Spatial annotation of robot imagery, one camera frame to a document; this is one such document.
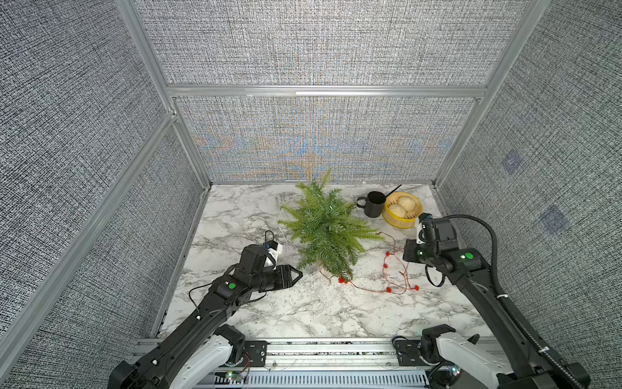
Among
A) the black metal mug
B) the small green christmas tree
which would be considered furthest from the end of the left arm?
the black metal mug

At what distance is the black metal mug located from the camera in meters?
1.04

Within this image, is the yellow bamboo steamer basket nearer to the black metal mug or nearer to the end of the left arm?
the black metal mug

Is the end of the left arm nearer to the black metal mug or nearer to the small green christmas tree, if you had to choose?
the small green christmas tree
